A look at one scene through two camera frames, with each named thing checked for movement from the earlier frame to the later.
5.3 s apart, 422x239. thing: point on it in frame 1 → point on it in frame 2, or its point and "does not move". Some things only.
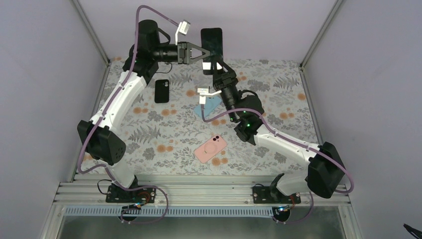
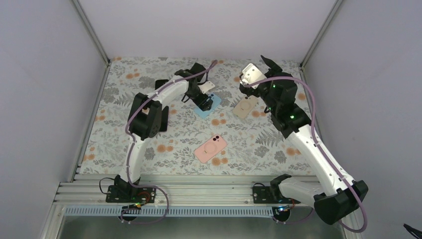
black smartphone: x=212 y=40 → x=164 y=119
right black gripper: x=226 y=80 → x=272 y=66
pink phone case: x=209 y=148 does not move
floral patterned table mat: x=176 y=124 does not move
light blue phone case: x=211 y=103 does not move
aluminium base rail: x=179 y=189 does not move
